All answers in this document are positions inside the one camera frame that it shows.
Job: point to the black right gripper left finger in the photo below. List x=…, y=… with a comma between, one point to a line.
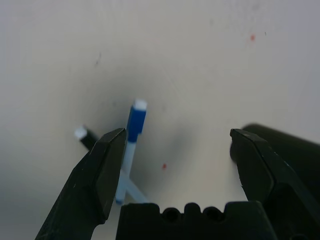
x=95, y=175

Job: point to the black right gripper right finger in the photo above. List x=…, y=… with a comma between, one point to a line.
x=270, y=175

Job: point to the white marker blue cap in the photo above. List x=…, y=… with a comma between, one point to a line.
x=136, y=120

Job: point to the black plastic cup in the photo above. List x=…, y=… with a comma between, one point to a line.
x=287, y=140

